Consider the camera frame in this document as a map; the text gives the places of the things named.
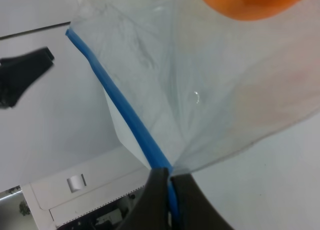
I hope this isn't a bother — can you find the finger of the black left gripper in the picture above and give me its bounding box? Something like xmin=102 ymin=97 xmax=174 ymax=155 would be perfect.
xmin=0 ymin=47 xmax=55 ymax=109

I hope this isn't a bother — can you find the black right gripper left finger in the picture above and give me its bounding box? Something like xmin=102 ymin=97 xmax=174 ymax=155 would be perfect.
xmin=118 ymin=168 xmax=171 ymax=230

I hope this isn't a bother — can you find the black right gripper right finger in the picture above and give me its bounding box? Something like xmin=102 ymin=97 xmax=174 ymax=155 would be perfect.
xmin=171 ymin=174 xmax=233 ymax=230

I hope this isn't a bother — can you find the clear zip file bag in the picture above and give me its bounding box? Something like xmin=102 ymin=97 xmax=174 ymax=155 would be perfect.
xmin=65 ymin=0 xmax=320 ymax=230

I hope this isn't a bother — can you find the orange fruit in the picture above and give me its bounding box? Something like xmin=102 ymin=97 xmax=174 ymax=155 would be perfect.
xmin=203 ymin=0 xmax=301 ymax=21

